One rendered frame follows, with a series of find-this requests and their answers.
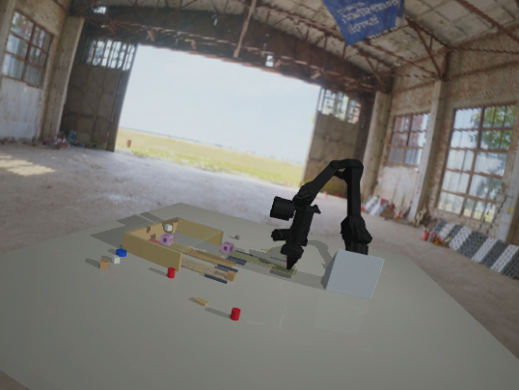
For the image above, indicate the tan wooden strip with blue speckles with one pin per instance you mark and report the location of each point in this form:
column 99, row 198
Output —
column 203, row 269

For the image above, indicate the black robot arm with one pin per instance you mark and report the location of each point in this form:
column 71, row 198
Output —
column 353, row 227

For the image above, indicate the tan grid-patterned strip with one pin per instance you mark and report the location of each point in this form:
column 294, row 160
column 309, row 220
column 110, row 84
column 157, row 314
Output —
column 203, row 256

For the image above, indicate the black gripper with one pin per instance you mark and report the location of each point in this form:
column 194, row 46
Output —
column 293, row 250

